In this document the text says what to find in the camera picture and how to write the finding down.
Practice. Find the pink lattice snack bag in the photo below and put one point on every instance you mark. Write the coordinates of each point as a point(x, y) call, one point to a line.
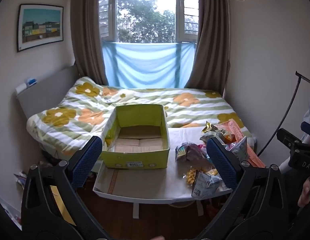
point(256, 156)

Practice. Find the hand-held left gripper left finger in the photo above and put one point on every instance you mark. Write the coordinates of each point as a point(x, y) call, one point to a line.
point(87, 161)

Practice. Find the pile of snack packets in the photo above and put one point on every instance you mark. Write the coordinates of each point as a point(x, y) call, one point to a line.
point(191, 152)

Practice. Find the brown curtain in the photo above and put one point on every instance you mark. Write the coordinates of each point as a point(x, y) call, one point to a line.
point(87, 30)
point(212, 42)

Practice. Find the papers on floor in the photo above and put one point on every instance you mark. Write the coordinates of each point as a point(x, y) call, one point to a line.
point(19, 178)

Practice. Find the grey headboard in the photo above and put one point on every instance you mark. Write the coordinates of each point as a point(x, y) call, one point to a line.
point(44, 87)

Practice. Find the light blue cloth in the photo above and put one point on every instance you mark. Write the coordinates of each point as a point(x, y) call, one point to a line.
point(147, 65)

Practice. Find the white folding table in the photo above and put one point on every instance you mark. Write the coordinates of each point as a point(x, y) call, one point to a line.
point(175, 180)

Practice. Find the small white box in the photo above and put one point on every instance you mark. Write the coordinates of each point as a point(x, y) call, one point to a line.
point(21, 88)

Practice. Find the blue white bread pack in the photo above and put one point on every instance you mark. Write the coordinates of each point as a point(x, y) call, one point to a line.
point(206, 183)

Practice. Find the framed building picture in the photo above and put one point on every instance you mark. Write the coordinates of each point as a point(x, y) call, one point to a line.
point(39, 26)

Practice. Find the green cardboard box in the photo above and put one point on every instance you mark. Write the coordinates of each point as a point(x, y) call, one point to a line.
point(135, 158)

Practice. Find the blue white brush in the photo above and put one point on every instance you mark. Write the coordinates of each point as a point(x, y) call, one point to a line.
point(31, 82)

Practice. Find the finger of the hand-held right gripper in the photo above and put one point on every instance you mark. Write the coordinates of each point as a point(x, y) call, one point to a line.
point(290, 140)
point(309, 129)

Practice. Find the window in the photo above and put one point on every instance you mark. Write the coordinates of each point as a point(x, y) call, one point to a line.
point(145, 12)

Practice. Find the person's right hand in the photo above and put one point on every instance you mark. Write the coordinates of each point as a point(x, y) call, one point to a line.
point(307, 192)

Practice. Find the floral striped blanket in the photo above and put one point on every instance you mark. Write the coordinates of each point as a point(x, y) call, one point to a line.
point(145, 97)

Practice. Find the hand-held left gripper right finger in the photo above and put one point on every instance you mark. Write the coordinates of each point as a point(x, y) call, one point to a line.
point(221, 165)

